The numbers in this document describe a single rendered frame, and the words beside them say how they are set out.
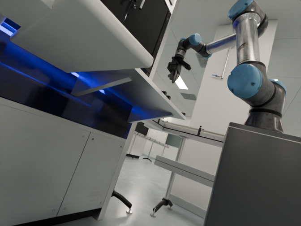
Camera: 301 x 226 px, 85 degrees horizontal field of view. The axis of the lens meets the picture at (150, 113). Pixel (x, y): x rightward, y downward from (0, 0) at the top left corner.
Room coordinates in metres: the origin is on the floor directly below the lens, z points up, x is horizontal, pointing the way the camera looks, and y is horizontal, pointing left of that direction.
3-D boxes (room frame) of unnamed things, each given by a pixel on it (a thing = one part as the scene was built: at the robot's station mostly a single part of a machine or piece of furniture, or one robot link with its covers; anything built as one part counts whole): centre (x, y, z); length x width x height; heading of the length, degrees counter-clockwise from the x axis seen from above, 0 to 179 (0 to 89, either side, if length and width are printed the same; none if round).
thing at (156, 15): (1.14, 0.24, 1.51); 0.43 x 0.01 x 0.59; 147
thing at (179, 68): (1.13, -0.06, 1.23); 0.09 x 0.08 x 0.12; 57
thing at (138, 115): (1.18, 0.00, 0.80); 0.34 x 0.03 x 0.13; 57
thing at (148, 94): (0.98, 0.14, 0.87); 0.70 x 0.48 x 0.02; 147
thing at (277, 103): (0.65, -0.45, 0.96); 0.13 x 0.12 x 0.14; 117
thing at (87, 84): (0.76, 0.27, 0.80); 0.34 x 0.03 x 0.13; 57
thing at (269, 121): (0.65, -0.45, 0.84); 0.15 x 0.15 x 0.10
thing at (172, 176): (1.92, -0.46, 0.46); 0.09 x 0.09 x 0.77; 57
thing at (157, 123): (1.75, 0.03, 0.92); 0.69 x 0.15 x 0.16; 147
